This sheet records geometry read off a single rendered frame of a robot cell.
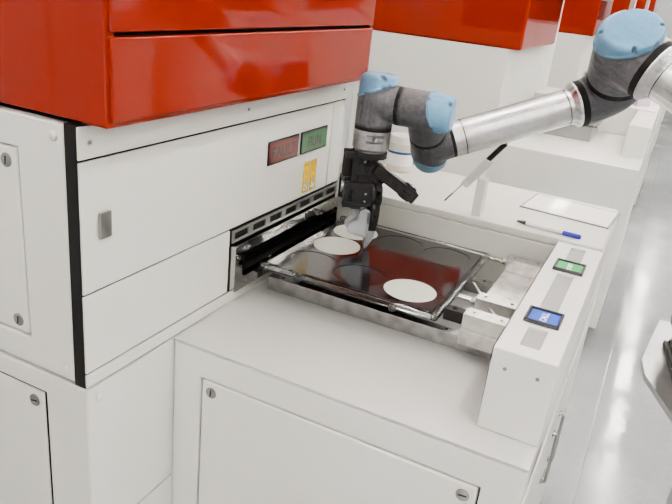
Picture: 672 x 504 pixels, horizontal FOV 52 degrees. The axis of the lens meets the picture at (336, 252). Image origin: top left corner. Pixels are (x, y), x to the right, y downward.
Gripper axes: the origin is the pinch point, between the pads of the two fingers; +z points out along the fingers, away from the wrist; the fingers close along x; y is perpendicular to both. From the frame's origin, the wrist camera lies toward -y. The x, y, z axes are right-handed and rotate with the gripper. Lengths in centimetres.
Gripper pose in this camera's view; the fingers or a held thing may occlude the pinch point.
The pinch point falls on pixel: (368, 241)
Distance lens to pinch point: 147.6
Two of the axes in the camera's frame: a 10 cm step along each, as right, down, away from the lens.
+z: -1.0, 9.2, 3.7
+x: 1.3, 3.8, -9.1
